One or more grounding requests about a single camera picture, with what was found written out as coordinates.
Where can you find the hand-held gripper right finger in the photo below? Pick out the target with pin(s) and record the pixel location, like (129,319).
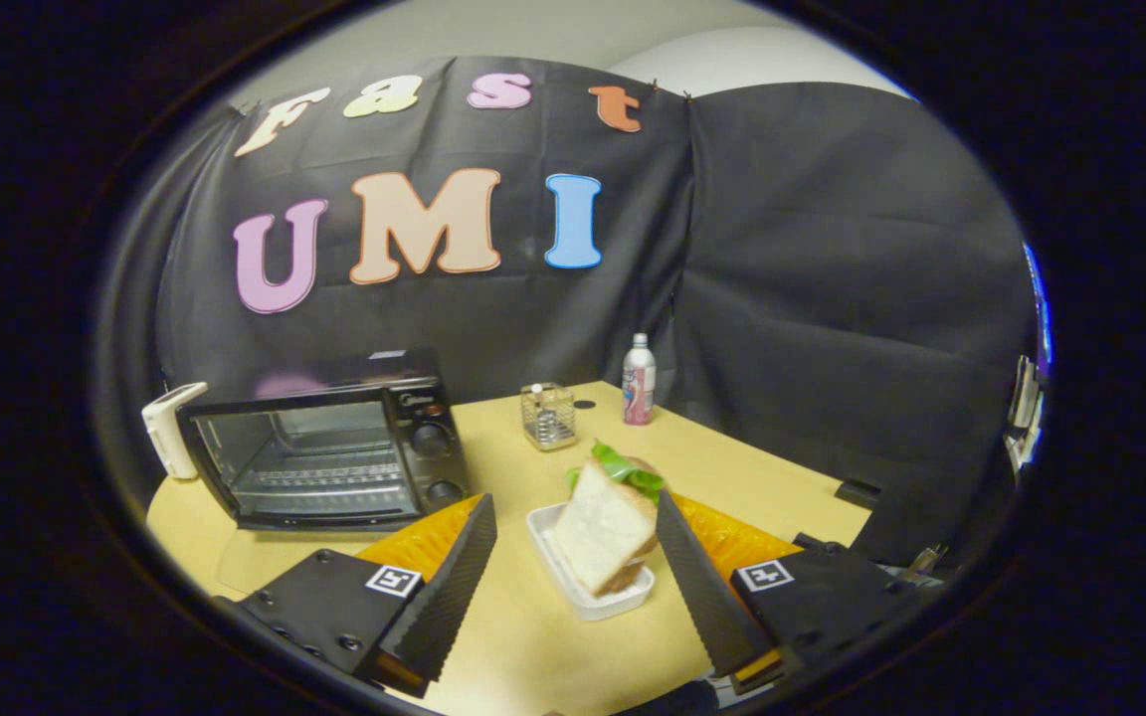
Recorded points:
(707,597)

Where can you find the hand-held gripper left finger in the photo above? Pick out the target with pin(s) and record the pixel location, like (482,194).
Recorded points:
(449,597)

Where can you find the white bread lettuce sandwich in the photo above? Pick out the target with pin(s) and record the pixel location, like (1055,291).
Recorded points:
(598,527)

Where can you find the black toaster oven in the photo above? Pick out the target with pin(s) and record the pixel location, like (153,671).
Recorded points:
(334,457)

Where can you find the white plastic tray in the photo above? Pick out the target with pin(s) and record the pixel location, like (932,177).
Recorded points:
(558,562)

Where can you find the small black block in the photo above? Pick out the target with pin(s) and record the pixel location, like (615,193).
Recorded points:
(859,494)

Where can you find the white pink label bottle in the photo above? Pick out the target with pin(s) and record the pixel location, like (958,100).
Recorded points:
(639,383)

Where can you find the white boxy appliance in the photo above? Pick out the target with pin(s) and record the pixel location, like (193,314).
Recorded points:
(170,433)

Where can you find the black backdrop cloth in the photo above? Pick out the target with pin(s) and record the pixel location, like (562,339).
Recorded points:
(832,249)

